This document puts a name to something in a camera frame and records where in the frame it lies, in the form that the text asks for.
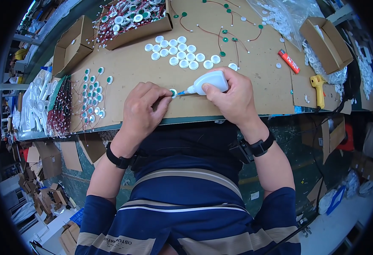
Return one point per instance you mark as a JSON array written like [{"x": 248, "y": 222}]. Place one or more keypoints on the tilted brown cardboard box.
[{"x": 328, "y": 44}]

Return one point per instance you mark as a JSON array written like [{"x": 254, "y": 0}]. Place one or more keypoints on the pile of white plastic rings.
[{"x": 329, "y": 75}]

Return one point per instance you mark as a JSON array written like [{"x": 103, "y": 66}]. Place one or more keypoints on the blue and white bag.
[{"x": 333, "y": 199}]

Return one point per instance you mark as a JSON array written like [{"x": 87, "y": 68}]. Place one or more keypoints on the single white plastic cap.
[{"x": 233, "y": 66}]

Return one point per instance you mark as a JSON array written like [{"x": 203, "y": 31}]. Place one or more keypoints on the black wrist band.
[
  {"x": 256, "y": 148},
  {"x": 118, "y": 159}
]

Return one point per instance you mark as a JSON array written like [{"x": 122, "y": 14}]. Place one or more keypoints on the group of white round caps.
[{"x": 181, "y": 52}]

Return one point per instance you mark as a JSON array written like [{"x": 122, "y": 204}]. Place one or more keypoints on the person's left hand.
[{"x": 138, "y": 111}]

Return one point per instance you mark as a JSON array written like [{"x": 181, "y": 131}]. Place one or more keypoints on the heap of white moulded parts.
[{"x": 366, "y": 68}]

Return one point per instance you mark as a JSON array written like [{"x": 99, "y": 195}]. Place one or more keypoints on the large brown cardboard sheet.
[{"x": 135, "y": 70}]

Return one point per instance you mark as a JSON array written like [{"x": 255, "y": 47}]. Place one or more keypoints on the heap of cardboard boxes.
[{"x": 44, "y": 188}]

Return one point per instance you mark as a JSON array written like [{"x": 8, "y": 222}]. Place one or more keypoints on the clear bag of white caps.
[{"x": 278, "y": 17}]

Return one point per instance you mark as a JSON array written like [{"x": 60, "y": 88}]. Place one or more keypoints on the flat cardboard pieces under table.
[{"x": 84, "y": 151}]

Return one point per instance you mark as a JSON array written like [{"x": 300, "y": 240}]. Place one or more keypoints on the cardboard box under table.
[{"x": 329, "y": 135}]

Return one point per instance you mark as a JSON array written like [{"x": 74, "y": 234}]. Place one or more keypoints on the person's body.
[{"x": 186, "y": 204}]

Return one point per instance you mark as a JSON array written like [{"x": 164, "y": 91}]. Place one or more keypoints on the yellow glue gun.
[{"x": 319, "y": 91}]

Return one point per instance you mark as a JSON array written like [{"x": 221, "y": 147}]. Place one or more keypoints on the cluttered metal shelf rack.
[{"x": 20, "y": 54}]

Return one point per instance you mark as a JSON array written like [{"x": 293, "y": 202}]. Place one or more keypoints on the blue plastic crate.
[{"x": 77, "y": 216}]

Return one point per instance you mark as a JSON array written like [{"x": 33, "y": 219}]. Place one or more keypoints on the white glue squeeze bottle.
[{"x": 210, "y": 83}]

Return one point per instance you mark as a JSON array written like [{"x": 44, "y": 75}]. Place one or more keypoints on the heap of white plastic parts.
[{"x": 38, "y": 102}]

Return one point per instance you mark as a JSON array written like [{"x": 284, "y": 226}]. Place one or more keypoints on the red lighter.
[{"x": 289, "y": 61}]

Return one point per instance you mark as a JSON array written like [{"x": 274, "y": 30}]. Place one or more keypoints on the person's right hand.
[{"x": 234, "y": 98}]

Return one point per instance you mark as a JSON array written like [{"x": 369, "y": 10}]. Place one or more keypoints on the white disc with green centre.
[{"x": 173, "y": 93}]

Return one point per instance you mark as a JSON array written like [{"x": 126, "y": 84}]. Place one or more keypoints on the empty open cardboard box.
[{"x": 73, "y": 47}]

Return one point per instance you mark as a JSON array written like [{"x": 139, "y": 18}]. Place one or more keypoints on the small brown cardboard sheet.
[{"x": 304, "y": 92}]

